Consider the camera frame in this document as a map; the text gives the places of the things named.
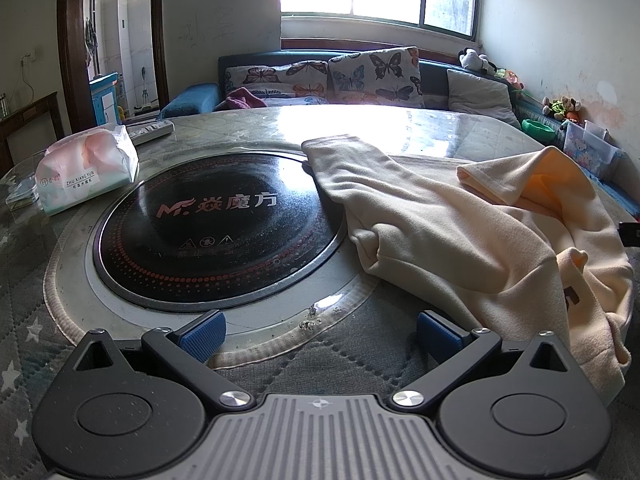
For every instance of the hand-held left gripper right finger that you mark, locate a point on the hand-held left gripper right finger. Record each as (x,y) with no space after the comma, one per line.
(440,334)

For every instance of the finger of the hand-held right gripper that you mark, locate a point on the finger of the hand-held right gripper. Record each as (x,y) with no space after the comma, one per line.
(631,235)

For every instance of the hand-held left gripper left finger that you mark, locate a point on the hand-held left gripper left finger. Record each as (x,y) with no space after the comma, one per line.
(202,336)

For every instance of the cream sweatshirt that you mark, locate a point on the cream sweatshirt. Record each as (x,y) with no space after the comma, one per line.
(450,240)

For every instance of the clear plastic storage box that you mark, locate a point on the clear plastic storage box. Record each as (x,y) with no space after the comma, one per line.
(590,152)

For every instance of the black round induction cooktop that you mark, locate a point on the black round induction cooktop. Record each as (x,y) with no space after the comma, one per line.
(210,240)

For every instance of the green bowl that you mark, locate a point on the green bowl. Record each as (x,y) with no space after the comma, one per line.
(537,128)

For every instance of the brown green plush toy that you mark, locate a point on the brown green plush toy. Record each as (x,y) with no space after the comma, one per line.
(562,107)

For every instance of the pink plush toy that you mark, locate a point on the pink plush toy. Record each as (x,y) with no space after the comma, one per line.
(511,79)

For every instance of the grey star quilted table cover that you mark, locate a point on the grey star quilted table cover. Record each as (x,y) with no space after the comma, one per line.
(15,270)

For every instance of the pink white tissue pack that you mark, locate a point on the pink white tissue pack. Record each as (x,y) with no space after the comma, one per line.
(85,170)

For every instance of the grey pillow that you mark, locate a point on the grey pillow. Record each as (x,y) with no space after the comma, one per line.
(480,95)

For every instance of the white remote control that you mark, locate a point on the white remote control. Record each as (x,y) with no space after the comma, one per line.
(150,131)

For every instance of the small glass dish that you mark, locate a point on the small glass dish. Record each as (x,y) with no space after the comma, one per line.
(22,194)

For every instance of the panda plush toy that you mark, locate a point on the panda plush toy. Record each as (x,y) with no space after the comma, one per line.
(472,59)

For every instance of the pink cloth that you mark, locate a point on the pink cloth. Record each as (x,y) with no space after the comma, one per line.
(242,99)

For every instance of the blue corner sofa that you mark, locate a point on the blue corner sofa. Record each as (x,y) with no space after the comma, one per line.
(440,77)

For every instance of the blue cabinet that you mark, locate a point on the blue cabinet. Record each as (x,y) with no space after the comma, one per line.
(105,97)

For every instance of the square butterfly print pillow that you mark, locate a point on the square butterfly print pillow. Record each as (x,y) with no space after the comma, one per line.
(375,75)

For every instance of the long butterfly print pillow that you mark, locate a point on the long butterfly print pillow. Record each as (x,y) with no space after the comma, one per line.
(270,77)

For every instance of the hanging cloth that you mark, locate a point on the hanging cloth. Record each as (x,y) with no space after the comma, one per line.
(91,40)

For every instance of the dark wooden door frame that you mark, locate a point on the dark wooden door frame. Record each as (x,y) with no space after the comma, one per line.
(70,35)

